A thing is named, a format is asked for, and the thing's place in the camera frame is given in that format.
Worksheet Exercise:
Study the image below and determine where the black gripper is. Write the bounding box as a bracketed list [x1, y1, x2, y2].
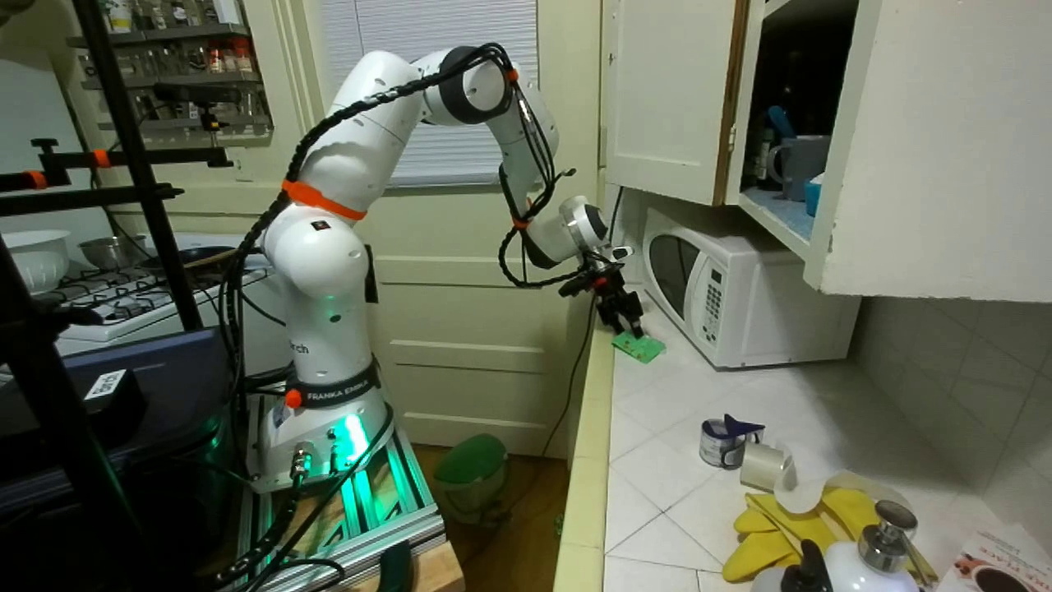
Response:
[554, 258, 647, 338]

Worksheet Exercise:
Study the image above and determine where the closed cream cabinet door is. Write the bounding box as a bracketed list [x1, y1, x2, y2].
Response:
[599, 0, 738, 209]

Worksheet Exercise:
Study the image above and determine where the open cream cabinet door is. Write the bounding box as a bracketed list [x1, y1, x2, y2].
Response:
[801, 0, 1052, 307]

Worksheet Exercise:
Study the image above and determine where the white microwave oven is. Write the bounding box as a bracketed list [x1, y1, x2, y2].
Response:
[636, 203, 864, 371]

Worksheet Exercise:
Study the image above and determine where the green bucket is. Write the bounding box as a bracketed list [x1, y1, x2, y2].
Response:
[430, 435, 508, 527]

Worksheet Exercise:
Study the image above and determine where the light blue container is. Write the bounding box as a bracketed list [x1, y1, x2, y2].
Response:
[801, 172, 829, 220]

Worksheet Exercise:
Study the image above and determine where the grey mug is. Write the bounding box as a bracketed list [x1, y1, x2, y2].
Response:
[770, 130, 832, 200]

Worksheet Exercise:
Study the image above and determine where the yellow rubber glove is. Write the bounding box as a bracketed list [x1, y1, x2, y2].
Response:
[720, 491, 824, 585]
[818, 485, 886, 544]

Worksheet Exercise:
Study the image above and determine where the white kettle with silver lid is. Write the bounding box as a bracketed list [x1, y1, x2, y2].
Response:
[818, 498, 928, 592]

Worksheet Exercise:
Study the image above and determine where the white window blind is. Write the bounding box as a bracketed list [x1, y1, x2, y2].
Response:
[321, 0, 542, 195]

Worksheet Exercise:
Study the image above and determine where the white printed book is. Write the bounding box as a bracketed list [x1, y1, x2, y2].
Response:
[938, 528, 1052, 592]

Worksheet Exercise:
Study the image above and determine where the dark blue equipment box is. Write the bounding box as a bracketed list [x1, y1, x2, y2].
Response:
[0, 325, 244, 521]

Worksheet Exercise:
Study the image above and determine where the white gas stove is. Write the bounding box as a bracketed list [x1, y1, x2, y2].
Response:
[45, 258, 274, 358]

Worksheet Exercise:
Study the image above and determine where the black box with white label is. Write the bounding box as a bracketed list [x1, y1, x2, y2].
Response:
[82, 366, 152, 444]

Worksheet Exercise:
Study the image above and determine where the small metal bowl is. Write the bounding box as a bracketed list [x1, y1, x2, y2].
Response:
[74, 235, 125, 272]

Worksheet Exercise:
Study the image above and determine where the black power cable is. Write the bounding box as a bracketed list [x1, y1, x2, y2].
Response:
[536, 186, 628, 463]

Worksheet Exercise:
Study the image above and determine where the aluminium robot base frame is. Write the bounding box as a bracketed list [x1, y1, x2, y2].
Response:
[227, 421, 449, 592]

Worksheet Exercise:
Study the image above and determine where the black metal stand frame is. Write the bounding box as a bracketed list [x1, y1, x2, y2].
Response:
[0, 0, 235, 592]

